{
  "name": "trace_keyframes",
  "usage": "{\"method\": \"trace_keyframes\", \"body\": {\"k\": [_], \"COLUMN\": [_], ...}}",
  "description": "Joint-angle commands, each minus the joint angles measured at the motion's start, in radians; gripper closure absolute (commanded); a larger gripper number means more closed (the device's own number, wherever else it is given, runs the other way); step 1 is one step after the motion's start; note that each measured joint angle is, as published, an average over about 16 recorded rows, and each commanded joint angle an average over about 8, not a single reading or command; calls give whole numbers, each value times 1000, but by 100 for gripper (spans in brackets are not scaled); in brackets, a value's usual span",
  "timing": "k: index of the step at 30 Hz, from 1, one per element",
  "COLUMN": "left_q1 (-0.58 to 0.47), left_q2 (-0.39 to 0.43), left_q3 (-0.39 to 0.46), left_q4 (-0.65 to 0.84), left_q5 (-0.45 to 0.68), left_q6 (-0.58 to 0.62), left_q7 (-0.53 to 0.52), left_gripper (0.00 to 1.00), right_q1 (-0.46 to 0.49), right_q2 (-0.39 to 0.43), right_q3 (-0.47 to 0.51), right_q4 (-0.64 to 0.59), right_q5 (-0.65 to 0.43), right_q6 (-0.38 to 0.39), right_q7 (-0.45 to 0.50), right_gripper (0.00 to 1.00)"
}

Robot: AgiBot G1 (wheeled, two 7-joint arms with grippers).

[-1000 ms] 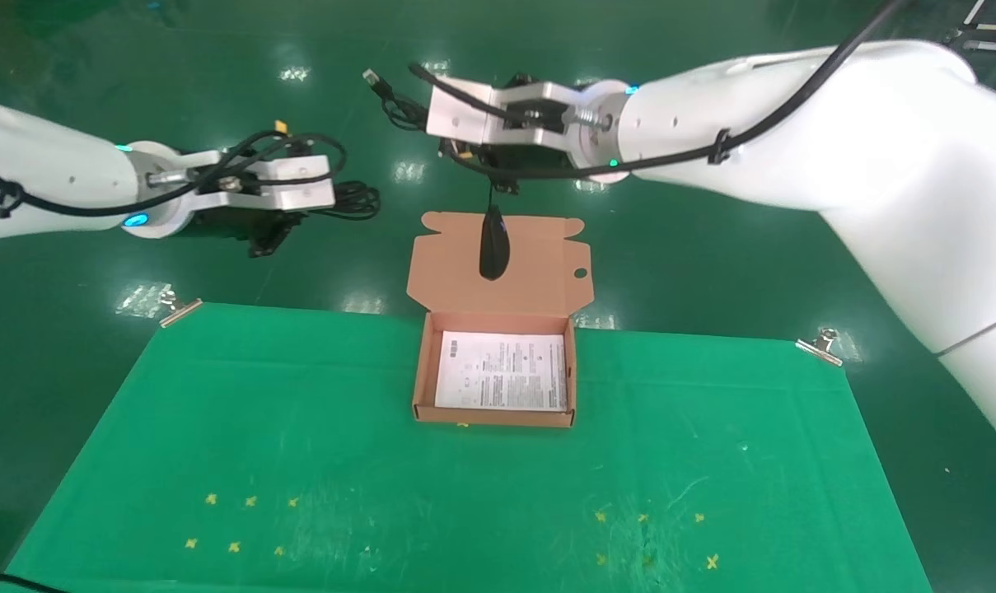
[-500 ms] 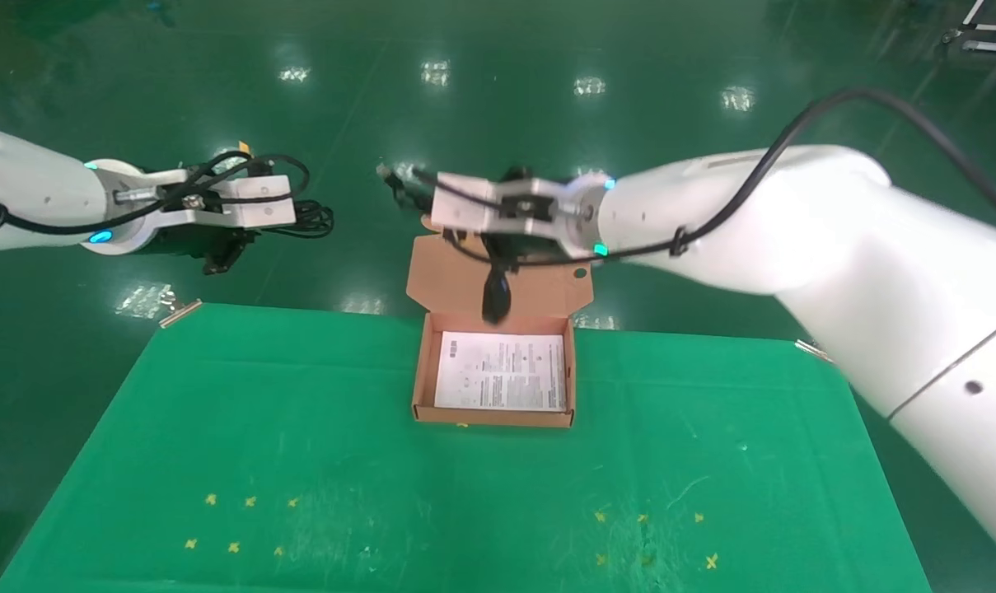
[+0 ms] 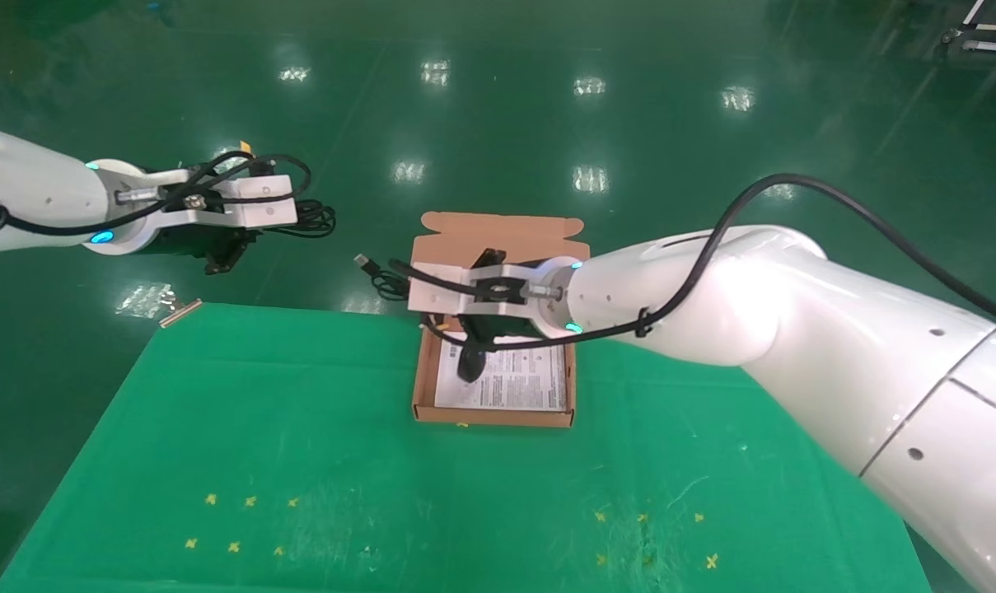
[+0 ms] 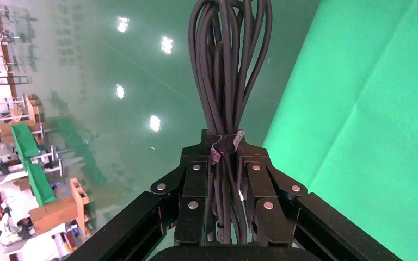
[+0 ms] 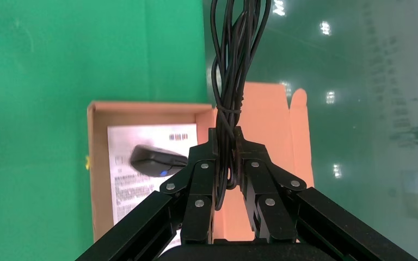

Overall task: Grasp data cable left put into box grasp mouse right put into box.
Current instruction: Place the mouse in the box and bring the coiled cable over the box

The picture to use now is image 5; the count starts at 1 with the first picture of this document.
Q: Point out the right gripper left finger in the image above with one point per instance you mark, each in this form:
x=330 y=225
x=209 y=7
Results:
x=198 y=194

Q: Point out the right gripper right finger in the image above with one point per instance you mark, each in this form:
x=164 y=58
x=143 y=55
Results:
x=263 y=201

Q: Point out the orange cardboard box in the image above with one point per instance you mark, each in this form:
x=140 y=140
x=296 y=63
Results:
x=266 y=119

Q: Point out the white printed leaflet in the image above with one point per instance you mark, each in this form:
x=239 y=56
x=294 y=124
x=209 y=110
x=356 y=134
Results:
x=122 y=187

